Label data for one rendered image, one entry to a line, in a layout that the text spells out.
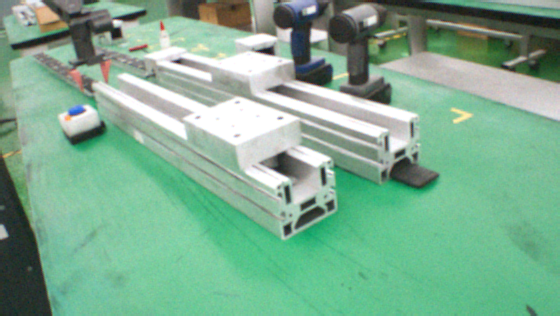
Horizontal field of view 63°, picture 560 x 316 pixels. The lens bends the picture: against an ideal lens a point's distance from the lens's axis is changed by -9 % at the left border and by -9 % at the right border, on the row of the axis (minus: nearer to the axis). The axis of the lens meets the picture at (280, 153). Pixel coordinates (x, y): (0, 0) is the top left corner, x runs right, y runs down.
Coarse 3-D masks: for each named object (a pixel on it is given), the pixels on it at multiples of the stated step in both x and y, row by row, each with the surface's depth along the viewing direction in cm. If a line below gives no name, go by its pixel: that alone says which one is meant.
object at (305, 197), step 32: (96, 96) 122; (128, 96) 107; (160, 96) 105; (128, 128) 108; (160, 128) 90; (192, 160) 82; (288, 160) 72; (320, 160) 67; (224, 192) 76; (256, 192) 67; (288, 192) 65; (320, 192) 68; (288, 224) 67
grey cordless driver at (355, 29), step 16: (336, 16) 91; (352, 16) 91; (368, 16) 94; (384, 16) 99; (336, 32) 92; (352, 32) 90; (368, 32) 96; (352, 48) 95; (368, 48) 99; (352, 64) 96; (368, 64) 99; (352, 80) 98; (368, 80) 100; (368, 96) 98; (384, 96) 102
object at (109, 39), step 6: (114, 24) 212; (120, 24) 214; (114, 30) 215; (120, 30) 216; (102, 36) 213; (108, 36) 211; (114, 36) 215; (120, 36) 219; (102, 42) 219; (108, 42) 213; (114, 42) 214; (120, 42) 216
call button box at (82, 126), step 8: (80, 112) 109; (88, 112) 110; (96, 112) 110; (64, 120) 107; (72, 120) 107; (80, 120) 108; (88, 120) 109; (96, 120) 110; (64, 128) 109; (72, 128) 107; (80, 128) 108; (88, 128) 110; (96, 128) 111; (64, 136) 113; (72, 136) 108; (80, 136) 109; (88, 136) 110; (72, 144) 108
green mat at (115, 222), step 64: (448, 128) 91; (512, 128) 87; (64, 192) 88; (128, 192) 84; (192, 192) 82; (384, 192) 74; (448, 192) 71; (512, 192) 69; (64, 256) 69; (128, 256) 67; (192, 256) 66; (256, 256) 64; (320, 256) 62; (384, 256) 60; (448, 256) 58; (512, 256) 56
